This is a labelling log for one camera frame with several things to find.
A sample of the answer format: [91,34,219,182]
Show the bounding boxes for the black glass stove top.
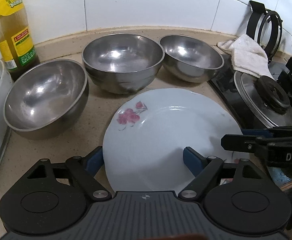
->
[208,54,292,131]

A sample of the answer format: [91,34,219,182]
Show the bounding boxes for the steel pot lid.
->
[234,71,292,128]

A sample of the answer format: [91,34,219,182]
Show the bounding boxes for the white dish cloth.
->
[217,34,273,79]

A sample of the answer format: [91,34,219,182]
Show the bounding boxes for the yellow green oil bottle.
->
[0,0,39,81]

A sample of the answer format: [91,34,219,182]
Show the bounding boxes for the black wire stove ring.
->
[246,0,284,61]

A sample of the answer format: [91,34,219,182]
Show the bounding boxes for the white floral plate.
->
[103,88,248,192]

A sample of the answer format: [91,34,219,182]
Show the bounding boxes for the steel bowl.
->
[81,33,165,94]
[3,59,89,140]
[160,35,224,83]

